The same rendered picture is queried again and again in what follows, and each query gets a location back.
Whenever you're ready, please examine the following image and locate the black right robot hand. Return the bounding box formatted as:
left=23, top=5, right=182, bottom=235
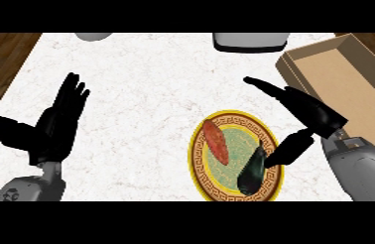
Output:
left=243, top=75, right=350, bottom=170

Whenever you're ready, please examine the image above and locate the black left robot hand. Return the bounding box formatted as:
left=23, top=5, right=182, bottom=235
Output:
left=0, top=71, right=94, bottom=167

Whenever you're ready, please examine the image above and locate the cardboard box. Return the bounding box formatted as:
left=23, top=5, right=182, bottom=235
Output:
left=275, top=33, right=375, bottom=147

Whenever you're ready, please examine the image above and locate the yellow patterned plate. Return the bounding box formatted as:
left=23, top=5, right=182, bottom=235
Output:
left=188, top=109, right=286, bottom=202

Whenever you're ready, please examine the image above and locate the dark eggplant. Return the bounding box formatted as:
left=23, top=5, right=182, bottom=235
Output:
left=237, top=139, right=271, bottom=196

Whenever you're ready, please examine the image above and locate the grey rounded object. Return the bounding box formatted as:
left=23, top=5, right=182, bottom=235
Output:
left=74, top=33, right=114, bottom=43

